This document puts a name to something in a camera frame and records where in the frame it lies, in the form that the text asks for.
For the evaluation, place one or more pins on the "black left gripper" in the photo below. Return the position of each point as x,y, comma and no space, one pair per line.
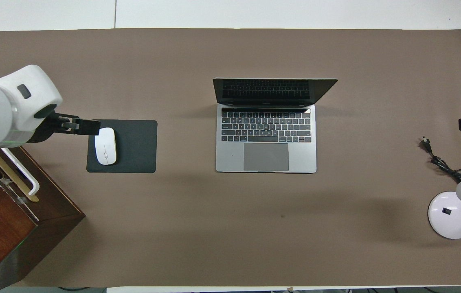
49,128

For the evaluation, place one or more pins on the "silver laptop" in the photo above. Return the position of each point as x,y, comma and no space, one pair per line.
266,156

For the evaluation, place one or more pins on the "white computer mouse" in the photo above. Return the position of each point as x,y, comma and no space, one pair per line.
105,148

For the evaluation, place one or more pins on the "black mouse pad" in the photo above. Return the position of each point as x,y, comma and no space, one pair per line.
137,146

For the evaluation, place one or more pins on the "white desk lamp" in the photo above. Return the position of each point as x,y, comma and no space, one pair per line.
450,215

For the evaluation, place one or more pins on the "dark brown wooden box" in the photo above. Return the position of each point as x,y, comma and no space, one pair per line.
10,236

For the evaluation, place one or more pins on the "brown table mat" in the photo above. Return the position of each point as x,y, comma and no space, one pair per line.
214,236

